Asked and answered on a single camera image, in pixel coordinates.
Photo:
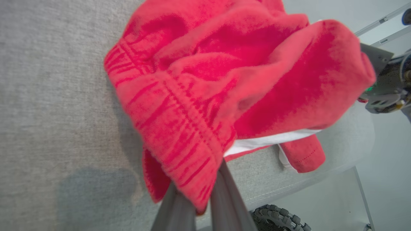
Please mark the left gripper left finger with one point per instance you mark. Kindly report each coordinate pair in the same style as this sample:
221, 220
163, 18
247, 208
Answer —
175, 211

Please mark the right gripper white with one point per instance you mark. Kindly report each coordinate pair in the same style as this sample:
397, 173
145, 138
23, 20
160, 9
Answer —
385, 102

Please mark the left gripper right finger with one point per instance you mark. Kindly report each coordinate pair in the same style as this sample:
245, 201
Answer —
229, 202

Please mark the red shorts white stripe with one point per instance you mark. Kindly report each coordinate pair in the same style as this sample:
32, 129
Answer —
224, 80

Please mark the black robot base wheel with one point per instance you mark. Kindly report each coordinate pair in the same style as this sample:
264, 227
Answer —
279, 219

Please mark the thin grey table leg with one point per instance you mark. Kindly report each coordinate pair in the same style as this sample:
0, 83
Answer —
364, 199

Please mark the white table frame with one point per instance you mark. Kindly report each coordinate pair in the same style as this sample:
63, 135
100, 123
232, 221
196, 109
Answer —
382, 24

